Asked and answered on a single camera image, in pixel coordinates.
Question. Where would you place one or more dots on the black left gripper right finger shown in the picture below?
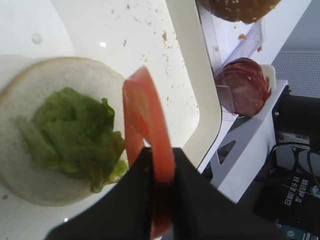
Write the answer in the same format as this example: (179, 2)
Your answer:
(201, 212)

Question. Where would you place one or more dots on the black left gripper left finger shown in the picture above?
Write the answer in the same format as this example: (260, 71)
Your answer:
(124, 213)

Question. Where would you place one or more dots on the tomato slice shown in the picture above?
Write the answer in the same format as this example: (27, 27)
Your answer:
(144, 121)

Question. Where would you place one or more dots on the lettuce on bun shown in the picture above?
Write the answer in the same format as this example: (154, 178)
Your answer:
(74, 134)

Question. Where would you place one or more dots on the sliced meat stack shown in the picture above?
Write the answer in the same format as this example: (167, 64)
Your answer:
(244, 88)

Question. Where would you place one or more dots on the white meat holder block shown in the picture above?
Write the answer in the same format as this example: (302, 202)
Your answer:
(270, 72)

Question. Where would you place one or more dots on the black box with label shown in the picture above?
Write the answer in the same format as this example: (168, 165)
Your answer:
(294, 202)

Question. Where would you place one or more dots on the right long acrylic divider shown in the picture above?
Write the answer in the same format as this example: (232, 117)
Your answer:
(211, 41)

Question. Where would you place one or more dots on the bottom bun slice on tray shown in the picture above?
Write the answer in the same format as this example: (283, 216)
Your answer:
(23, 97)

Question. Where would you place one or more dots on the upper right acrylic rail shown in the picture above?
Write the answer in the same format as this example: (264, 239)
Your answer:
(246, 47)

